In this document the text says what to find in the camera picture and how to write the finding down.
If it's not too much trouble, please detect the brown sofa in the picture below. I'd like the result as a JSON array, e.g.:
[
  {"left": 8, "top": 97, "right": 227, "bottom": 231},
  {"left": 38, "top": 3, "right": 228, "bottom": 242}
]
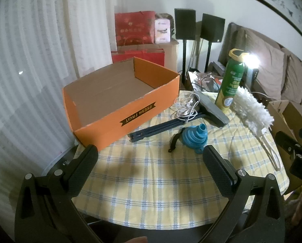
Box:
[{"left": 218, "top": 22, "right": 302, "bottom": 112}]

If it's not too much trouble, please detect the white cable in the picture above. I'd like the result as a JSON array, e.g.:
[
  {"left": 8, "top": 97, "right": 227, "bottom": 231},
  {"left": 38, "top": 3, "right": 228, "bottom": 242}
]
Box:
[{"left": 170, "top": 92, "right": 201, "bottom": 120}]

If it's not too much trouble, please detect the green spray can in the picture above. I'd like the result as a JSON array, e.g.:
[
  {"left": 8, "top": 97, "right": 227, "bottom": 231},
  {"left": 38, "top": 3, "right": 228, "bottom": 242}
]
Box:
[{"left": 214, "top": 49, "right": 249, "bottom": 114}]

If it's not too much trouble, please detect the large brown cardboard box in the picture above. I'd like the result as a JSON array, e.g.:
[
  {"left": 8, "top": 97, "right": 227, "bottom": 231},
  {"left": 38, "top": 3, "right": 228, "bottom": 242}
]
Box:
[{"left": 118, "top": 42, "right": 180, "bottom": 72}]

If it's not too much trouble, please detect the open brown cardboard box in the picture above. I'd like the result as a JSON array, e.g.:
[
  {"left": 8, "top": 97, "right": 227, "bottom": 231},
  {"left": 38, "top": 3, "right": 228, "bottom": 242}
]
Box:
[{"left": 267, "top": 100, "right": 302, "bottom": 195}]

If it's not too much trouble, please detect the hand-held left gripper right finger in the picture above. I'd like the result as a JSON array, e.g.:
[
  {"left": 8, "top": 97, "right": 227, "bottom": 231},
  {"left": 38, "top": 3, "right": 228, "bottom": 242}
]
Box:
[{"left": 199, "top": 145, "right": 286, "bottom": 243}]

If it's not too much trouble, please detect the orange cardboard box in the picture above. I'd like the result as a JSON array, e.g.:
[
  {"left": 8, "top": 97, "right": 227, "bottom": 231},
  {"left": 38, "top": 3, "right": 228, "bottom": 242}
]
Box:
[{"left": 63, "top": 56, "right": 180, "bottom": 148}]

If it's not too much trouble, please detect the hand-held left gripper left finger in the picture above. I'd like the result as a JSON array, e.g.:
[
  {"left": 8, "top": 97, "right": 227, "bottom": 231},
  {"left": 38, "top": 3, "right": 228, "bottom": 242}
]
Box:
[{"left": 14, "top": 144, "right": 103, "bottom": 243}]

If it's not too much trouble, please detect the dark blue window squeegee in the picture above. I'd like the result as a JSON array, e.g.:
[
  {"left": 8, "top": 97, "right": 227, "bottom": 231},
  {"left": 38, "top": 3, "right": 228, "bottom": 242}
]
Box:
[{"left": 128, "top": 91, "right": 230, "bottom": 143}]

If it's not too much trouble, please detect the white curtain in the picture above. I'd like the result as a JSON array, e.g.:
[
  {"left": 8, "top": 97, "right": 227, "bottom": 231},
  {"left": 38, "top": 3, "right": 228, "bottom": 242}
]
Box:
[{"left": 0, "top": 0, "right": 117, "bottom": 233}]

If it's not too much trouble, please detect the person's left hand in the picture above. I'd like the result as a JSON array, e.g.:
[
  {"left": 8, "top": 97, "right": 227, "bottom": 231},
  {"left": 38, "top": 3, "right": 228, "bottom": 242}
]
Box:
[{"left": 120, "top": 236, "right": 148, "bottom": 243}]

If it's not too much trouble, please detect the blue collapsible funnel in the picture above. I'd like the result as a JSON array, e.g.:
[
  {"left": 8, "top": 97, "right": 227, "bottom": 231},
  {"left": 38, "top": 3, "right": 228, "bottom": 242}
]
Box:
[{"left": 182, "top": 124, "right": 208, "bottom": 154}]

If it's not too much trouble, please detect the pink box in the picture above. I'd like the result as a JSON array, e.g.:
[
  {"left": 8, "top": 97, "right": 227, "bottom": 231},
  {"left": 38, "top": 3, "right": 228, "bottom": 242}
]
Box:
[{"left": 155, "top": 18, "right": 171, "bottom": 44}]

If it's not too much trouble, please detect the yellow checked tablecloth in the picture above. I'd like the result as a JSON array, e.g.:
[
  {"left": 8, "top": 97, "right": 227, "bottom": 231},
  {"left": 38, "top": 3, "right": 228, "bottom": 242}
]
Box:
[{"left": 72, "top": 90, "right": 290, "bottom": 228}]

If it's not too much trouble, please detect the bright lamp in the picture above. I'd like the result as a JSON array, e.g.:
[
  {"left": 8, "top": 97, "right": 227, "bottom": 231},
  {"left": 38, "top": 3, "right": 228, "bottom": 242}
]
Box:
[{"left": 242, "top": 53, "right": 261, "bottom": 69}]

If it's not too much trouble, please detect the white fluffy duster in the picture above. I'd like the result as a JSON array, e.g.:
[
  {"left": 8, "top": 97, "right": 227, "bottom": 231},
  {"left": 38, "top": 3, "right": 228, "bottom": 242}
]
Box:
[{"left": 229, "top": 86, "right": 282, "bottom": 171}]

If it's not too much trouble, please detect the cluttered side table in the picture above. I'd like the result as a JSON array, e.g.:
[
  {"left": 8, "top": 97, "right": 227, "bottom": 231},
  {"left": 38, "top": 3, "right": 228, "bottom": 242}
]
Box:
[{"left": 187, "top": 67, "right": 224, "bottom": 93}]

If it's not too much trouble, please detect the red gift boxes stack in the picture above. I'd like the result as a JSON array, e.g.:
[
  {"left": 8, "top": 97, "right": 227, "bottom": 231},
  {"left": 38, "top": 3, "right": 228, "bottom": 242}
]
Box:
[{"left": 115, "top": 11, "right": 156, "bottom": 46}]

